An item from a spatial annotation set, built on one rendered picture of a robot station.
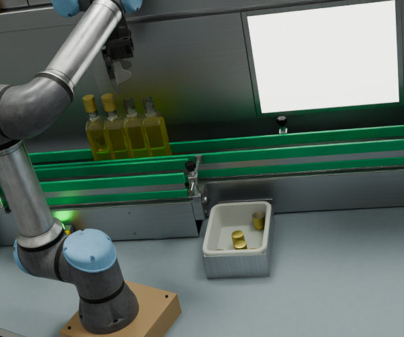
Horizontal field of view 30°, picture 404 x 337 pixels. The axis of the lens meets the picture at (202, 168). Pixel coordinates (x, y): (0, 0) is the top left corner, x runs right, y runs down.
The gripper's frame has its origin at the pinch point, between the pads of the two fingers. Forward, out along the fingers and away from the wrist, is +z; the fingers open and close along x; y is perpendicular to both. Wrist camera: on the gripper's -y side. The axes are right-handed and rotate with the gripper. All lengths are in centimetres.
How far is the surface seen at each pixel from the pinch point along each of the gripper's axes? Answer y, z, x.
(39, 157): -31.2, 26.1, 15.1
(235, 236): 25, 40, -25
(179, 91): 16.3, 12.4, 13.3
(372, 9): 72, -7, 1
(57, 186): -23.8, 26.4, -4.0
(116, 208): -7.9, 34.0, -9.4
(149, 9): 13.0, -14.2, 14.9
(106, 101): -4.2, 6.3, 3.7
